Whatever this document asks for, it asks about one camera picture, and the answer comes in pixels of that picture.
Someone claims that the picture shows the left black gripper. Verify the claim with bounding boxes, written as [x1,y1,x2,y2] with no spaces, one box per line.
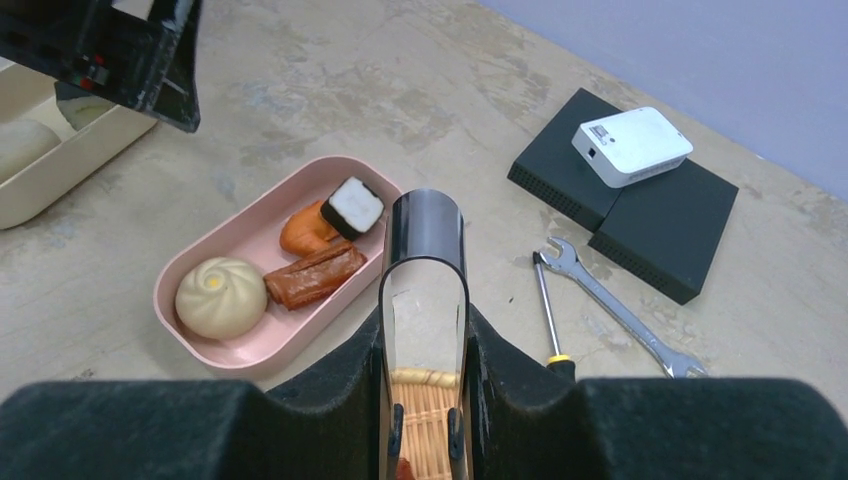
[1,1,202,133]

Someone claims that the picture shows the black metal tongs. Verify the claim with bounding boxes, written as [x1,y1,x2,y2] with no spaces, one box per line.
[379,188,469,479]

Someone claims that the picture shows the white black sushi piece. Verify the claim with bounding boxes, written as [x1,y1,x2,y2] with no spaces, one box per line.
[320,176,385,241]

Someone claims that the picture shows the white small box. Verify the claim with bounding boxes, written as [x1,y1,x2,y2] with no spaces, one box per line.
[572,107,694,188]

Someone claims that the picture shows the pink lunch box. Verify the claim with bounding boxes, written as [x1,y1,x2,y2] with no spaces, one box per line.
[153,156,401,381]

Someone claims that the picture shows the black foam block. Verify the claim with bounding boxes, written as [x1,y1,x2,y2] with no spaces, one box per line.
[507,88,738,305]

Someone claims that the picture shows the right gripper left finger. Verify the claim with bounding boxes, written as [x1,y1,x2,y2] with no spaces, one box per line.
[1,314,382,479]

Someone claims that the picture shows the yellow black screwdriver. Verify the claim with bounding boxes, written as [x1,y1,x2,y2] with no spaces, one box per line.
[532,251,576,383]

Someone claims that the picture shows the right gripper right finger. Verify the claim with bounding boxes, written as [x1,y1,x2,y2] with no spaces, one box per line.
[466,309,847,479]

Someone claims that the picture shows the dark red sausage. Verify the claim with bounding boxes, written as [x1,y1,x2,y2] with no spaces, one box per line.
[263,241,367,311]

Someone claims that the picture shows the orange fried chicken piece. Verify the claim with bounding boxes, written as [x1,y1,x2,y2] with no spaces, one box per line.
[279,200,339,257]

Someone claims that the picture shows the silver wrench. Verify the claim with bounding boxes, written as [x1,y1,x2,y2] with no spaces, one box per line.
[537,236,708,379]

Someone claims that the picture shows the beige lunch box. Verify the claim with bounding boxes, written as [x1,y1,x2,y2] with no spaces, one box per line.
[1,60,156,229]

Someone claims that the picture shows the woven bamboo basket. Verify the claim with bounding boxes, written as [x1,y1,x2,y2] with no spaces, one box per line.
[390,367,458,479]

